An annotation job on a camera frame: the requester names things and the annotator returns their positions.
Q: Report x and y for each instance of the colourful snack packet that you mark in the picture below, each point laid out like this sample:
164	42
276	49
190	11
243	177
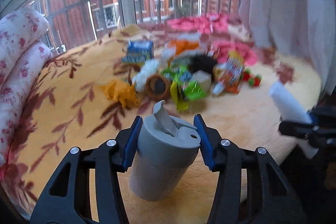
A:
227	75

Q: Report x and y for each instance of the white pink floral pillow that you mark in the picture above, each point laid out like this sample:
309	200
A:
23	55

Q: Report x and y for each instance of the beige cube block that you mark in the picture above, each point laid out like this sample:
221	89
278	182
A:
203	79

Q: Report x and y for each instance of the white paper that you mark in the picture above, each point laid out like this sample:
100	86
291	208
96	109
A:
291	110

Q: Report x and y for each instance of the orange crumpled wrapper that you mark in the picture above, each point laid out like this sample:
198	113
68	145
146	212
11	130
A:
122	92

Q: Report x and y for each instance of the yellow floral plush blanket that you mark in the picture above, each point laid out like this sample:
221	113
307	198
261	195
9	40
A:
67	108

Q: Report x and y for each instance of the white crumpled tissue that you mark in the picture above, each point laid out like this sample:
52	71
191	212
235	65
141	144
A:
149	68

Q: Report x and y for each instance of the green yellow snack bag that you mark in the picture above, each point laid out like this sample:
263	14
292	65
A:
183	88

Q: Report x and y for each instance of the grey lidded travel cup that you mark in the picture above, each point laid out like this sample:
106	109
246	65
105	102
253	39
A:
166	147

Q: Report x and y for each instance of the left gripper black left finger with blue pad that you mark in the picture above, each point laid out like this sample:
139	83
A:
66	199

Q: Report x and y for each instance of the orange white cloth item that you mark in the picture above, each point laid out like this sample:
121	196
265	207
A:
177	46

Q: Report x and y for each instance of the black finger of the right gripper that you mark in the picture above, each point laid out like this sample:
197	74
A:
319	134

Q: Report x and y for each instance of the white sheer curtain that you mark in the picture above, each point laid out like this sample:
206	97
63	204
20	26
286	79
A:
305	28

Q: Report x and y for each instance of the red green small toy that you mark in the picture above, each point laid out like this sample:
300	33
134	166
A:
251	79

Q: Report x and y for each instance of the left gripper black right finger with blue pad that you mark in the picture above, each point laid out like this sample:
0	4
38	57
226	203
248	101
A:
251	187

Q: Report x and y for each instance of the black fuzzy object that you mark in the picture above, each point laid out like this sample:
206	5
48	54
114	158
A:
203	63

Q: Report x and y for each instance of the blue snack box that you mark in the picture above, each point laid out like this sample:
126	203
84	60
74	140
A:
138	51

